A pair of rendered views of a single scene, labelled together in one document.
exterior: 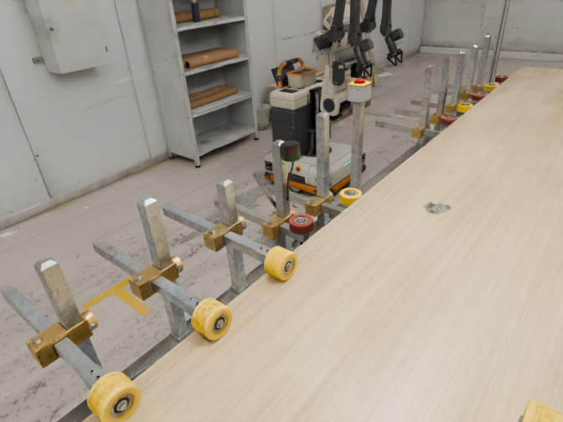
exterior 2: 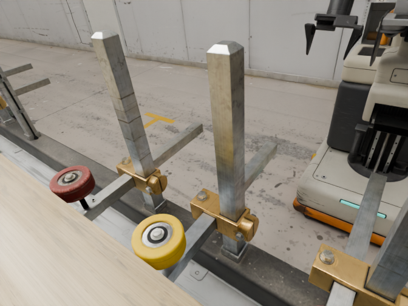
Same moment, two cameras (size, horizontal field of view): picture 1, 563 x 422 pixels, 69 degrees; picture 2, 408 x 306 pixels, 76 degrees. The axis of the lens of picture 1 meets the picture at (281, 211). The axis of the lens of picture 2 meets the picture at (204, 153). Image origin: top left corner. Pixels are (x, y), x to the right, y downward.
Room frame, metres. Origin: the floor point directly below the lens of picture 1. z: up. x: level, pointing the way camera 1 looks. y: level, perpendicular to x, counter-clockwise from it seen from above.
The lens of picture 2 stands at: (2.33, -1.32, 1.23)
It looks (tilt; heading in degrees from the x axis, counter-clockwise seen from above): 36 degrees down; 90
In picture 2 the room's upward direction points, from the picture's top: 7 degrees counter-clockwise
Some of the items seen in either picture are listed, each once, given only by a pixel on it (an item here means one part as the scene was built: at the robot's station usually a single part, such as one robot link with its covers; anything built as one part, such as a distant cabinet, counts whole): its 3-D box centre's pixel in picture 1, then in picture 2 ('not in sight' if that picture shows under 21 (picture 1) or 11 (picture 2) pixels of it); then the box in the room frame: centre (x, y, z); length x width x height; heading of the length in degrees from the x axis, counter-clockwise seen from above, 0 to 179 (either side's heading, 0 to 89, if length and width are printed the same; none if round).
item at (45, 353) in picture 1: (64, 335); not in sight; (0.66, 0.50, 0.95); 0.14 x 0.06 x 0.05; 139
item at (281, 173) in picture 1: (282, 205); not in sight; (1.24, -0.01, 0.91); 0.04 x 0.04 x 0.48; 49
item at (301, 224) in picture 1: (302, 233); not in sight; (1.14, -0.06, 0.85); 0.08 x 0.08 x 0.11
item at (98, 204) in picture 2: (410, 130); (151, 164); (2.19, -0.76, 0.80); 0.43 x 0.03 x 0.04; 49
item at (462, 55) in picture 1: (456, 91); (396, 259); (2.57, -1.15, 0.89); 0.04 x 0.04 x 0.48; 49
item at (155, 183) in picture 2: (420, 130); (141, 176); (2.17, -0.81, 0.80); 0.14 x 0.06 x 0.05; 139
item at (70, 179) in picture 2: (447, 126); (79, 195); (2.06, -0.91, 0.85); 0.08 x 0.08 x 0.11
